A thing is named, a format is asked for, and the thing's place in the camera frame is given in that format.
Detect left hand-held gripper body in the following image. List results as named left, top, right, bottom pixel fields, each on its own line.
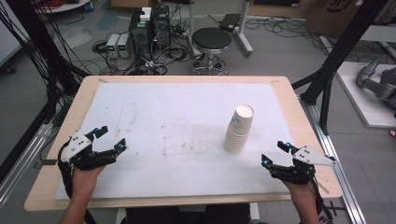
left=60, top=130, right=117, bottom=172

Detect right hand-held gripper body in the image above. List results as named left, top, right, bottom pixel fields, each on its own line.
left=270, top=146, right=337, bottom=185

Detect stack of white paper cups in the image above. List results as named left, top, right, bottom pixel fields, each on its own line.
left=222, top=122, right=251, bottom=155

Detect person's right hand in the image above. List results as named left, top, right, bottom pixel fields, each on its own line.
left=280, top=179, right=318, bottom=204

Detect person's left hand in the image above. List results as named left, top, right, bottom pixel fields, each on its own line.
left=71, top=163, right=106, bottom=202

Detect thin wooden stick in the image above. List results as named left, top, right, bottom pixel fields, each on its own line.
left=317, top=180, right=331, bottom=195

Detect wooden table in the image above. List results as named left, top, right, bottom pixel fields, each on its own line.
left=23, top=75, right=344, bottom=213

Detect white table mat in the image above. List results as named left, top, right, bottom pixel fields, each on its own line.
left=54, top=81, right=295, bottom=201

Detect white floor platform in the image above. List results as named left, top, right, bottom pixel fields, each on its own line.
left=335, top=61, right=396, bottom=130

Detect grey power supply unit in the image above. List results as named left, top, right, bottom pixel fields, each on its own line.
left=106, top=33, right=121, bottom=59
left=117, top=33, right=132, bottom=60

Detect person's dark trousers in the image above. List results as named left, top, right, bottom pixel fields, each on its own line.
left=125, top=203, right=252, bottom=224

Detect black computer tower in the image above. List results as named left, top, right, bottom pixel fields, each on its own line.
left=128, top=9, right=154, bottom=61
left=151, top=5, right=172, bottom=50

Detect white metal stand leg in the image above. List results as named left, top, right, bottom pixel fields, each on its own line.
left=237, top=0, right=255, bottom=58

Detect small white box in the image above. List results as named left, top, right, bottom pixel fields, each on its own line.
left=139, top=7, right=153, bottom=22

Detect black round stool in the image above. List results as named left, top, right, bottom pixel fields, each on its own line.
left=190, top=27, right=233, bottom=76

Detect white round table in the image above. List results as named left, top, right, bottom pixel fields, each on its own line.
left=35, top=0, right=92, bottom=14

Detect black flat device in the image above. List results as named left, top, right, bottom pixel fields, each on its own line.
left=219, top=13, right=243, bottom=33

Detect brown cardboard box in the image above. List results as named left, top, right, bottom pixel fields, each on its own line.
left=305, top=0, right=364, bottom=39

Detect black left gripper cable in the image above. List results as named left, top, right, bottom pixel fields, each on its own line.
left=57, top=139, right=98, bottom=224

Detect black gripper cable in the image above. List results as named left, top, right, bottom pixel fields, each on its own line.
left=57, top=139, right=98, bottom=224
left=310, top=175, right=335, bottom=224

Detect aluminium rail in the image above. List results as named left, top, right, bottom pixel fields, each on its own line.
left=299, top=95, right=368, bottom=224
left=0, top=122, right=54, bottom=208

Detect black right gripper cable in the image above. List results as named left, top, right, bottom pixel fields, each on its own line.
left=310, top=175, right=335, bottom=224

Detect coiled black cable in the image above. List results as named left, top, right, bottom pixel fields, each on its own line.
left=92, top=39, right=108, bottom=54

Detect tangle of floor cables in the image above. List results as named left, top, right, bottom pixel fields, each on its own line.
left=90, top=29, right=194, bottom=77

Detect black metal frame post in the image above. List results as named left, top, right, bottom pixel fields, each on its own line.
left=291, top=0, right=390, bottom=135
left=5, top=0, right=82, bottom=125

